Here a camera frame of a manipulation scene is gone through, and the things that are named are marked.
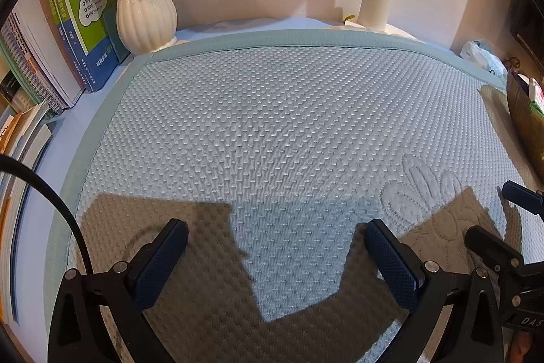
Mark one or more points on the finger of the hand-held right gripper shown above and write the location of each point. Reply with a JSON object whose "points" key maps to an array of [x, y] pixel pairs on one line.
{"points": [[493, 248], [525, 197]]}

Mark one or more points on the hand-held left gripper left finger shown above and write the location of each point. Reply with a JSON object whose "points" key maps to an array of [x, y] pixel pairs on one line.
{"points": [[161, 261]]}

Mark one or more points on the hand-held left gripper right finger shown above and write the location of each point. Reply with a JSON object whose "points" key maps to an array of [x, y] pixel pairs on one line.
{"points": [[391, 261]]}

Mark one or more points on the brown wicker basket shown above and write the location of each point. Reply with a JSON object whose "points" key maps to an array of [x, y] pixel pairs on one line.
{"points": [[525, 133]]}

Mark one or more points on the white plastic bag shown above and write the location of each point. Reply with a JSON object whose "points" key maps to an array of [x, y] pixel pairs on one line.
{"points": [[482, 57]]}

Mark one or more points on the stack of lying books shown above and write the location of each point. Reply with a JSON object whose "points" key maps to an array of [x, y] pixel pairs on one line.
{"points": [[19, 142]]}

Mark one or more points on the light blue textured mat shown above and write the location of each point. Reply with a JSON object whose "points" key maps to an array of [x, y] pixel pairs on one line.
{"points": [[276, 112]]}

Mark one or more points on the row of upright books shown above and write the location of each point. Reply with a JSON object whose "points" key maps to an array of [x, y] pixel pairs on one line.
{"points": [[34, 61]]}

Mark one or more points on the white ribbed vase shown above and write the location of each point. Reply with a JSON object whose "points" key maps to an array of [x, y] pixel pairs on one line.
{"points": [[146, 14]]}

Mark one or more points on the green cover book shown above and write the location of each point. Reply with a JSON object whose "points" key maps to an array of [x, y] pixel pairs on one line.
{"points": [[91, 18]]}

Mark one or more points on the dark wooden frame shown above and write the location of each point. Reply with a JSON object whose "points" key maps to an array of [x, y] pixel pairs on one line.
{"points": [[531, 22]]}

